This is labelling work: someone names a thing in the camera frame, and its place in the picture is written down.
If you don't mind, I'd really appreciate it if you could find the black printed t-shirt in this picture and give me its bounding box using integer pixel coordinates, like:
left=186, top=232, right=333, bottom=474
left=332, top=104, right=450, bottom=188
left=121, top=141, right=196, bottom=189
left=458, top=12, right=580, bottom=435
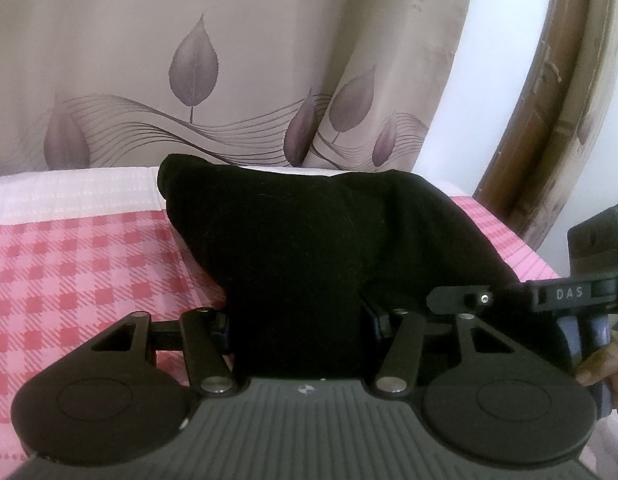
left=156, top=152, right=520, bottom=379

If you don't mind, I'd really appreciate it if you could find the beige leaf print curtain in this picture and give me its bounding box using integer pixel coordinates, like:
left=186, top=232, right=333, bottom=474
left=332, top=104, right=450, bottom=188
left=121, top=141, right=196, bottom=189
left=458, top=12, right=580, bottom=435
left=0, top=0, right=478, bottom=179

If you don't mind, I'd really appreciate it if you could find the person's right hand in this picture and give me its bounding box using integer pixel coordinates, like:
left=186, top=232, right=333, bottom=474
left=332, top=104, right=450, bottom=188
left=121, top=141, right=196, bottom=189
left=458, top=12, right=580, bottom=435
left=574, top=334, right=618, bottom=389

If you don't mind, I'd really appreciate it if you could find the pink checked bedsheet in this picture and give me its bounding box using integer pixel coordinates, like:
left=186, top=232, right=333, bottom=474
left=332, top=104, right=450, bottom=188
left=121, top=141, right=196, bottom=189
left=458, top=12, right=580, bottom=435
left=0, top=164, right=564, bottom=461

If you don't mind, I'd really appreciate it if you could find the brown wooden door frame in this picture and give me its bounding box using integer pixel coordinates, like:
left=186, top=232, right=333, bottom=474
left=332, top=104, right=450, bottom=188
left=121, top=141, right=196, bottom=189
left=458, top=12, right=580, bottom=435
left=471, top=0, right=618, bottom=254

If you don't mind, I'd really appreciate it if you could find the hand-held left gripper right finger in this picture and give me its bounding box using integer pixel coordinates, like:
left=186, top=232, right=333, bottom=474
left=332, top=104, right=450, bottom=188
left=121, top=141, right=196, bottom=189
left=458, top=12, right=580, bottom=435
left=361, top=298, right=532, bottom=394

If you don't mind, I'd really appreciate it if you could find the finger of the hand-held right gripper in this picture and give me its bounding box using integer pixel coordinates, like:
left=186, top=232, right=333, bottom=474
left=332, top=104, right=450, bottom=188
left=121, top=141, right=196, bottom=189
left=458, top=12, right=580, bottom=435
left=426, top=282, right=536, bottom=315

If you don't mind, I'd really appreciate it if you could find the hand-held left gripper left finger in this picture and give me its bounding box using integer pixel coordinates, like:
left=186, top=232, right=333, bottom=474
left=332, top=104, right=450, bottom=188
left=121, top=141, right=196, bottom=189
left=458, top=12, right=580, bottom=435
left=91, top=308, right=240, bottom=397

